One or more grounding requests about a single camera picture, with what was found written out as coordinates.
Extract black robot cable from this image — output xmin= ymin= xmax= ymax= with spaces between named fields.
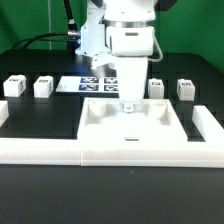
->
xmin=11 ymin=0 xmax=83 ymax=51

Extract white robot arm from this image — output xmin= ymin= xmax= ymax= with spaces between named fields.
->
xmin=76 ymin=0 xmax=158 ymax=112

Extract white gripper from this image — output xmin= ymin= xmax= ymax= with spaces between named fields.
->
xmin=106 ymin=26 xmax=154 ymax=113

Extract white U-shaped obstacle fence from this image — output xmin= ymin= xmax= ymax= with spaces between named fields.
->
xmin=0 ymin=105 xmax=224 ymax=168

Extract white square table top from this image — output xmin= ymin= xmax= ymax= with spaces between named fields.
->
xmin=77 ymin=97 xmax=188 ymax=143

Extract white marker tag plate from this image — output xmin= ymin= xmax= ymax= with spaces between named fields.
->
xmin=56 ymin=76 xmax=118 ymax=93

